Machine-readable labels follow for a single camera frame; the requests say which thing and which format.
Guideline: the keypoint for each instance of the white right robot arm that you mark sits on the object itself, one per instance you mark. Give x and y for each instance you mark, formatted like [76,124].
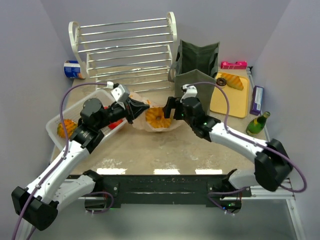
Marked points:
[270,166]

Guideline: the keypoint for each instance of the black base frame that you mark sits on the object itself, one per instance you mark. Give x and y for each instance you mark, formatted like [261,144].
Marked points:
[122,189]

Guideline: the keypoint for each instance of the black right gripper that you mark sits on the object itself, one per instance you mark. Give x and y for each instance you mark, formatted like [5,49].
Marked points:
[175,109]

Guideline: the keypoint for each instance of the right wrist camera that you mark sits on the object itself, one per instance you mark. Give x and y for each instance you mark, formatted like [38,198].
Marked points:
[190,91]

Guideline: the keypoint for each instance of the purple box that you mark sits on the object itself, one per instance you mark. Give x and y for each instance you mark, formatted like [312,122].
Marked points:
[257,100]

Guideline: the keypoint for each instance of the green fabric grocery bag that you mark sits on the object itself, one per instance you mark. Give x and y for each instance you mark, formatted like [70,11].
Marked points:
[195,64]

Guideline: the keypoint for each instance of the croissant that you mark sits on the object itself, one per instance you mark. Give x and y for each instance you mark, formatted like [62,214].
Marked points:
[233,81]

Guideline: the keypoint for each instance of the toy pineapple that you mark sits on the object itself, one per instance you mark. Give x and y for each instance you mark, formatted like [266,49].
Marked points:
[70,127]

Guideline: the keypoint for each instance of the green glass bottle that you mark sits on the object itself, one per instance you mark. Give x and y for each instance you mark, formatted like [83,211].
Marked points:
[257,124]

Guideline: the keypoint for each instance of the yellow food tray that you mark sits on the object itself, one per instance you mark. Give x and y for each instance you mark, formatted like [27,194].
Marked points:
[238,100]

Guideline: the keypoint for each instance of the blue white can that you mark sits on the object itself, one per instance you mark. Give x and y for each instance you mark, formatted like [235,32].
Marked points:
[72,70]

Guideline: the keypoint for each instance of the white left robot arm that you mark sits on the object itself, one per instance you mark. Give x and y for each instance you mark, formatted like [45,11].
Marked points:
[35,203]

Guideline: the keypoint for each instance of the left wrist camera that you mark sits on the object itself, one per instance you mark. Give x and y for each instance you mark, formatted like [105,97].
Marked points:
[119,92]

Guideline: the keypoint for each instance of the red toy tomato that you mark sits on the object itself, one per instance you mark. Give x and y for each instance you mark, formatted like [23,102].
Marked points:
[113,125]

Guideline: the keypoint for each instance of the banana print plastic bag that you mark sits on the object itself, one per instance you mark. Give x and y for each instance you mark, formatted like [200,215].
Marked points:
[152,119]

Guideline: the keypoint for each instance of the white metal shelf rack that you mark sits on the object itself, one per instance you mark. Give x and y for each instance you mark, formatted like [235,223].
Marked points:
[137,53]

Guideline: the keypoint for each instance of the white plastic basket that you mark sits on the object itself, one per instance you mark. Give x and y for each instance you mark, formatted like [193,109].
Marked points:
[73,113]

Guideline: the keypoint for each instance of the pink box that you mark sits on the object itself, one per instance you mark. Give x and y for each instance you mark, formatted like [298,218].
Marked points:
[239,65]

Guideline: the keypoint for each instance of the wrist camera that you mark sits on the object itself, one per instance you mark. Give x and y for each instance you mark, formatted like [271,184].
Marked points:
[190,91]
[119,92]

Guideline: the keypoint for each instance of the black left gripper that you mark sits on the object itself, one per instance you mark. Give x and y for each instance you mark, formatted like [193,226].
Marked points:
[129,110]

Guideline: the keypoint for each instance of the chocolate donut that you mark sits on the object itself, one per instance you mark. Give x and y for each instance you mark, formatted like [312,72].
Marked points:
[222,82]

